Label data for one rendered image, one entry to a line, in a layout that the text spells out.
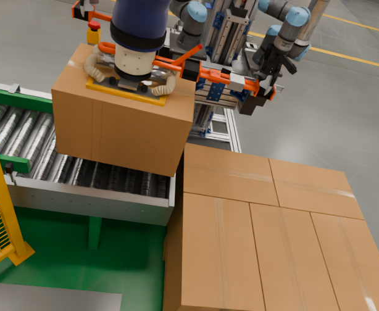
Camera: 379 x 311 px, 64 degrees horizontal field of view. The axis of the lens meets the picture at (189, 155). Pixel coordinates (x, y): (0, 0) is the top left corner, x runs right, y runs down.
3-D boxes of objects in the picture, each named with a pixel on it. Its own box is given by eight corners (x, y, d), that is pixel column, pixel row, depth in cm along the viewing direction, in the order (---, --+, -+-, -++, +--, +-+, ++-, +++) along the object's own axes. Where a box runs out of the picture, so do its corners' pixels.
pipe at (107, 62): (86, 78, 128) (87, 66, 124) (102, 50, 145) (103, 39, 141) (165, 98, 132) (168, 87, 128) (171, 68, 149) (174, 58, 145)
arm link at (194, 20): (190, 35, 170) (197, 11, 160) (176, 23, 176) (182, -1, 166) (206, 33, 177) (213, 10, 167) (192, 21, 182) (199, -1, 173)
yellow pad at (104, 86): (85, 88, 129) (85, 78, 125) (92, 75, 136) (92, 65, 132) (163, 107, 133) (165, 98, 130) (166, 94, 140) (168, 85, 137)
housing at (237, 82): (226, 89, 137) (230, 81, 134) (226, 81, 142) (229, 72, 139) (241, 92, 138) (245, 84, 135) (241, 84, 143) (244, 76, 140)
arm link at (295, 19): (312, 12, 117) (307, 16, 111) (297, 38, 125) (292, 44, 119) (294, 3, 119) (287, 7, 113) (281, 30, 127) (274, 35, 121)
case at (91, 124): (57, 153, 152) (50, 88, 123) (81, 104, 179) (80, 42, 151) (173, 178, 160) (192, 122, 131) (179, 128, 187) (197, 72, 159)
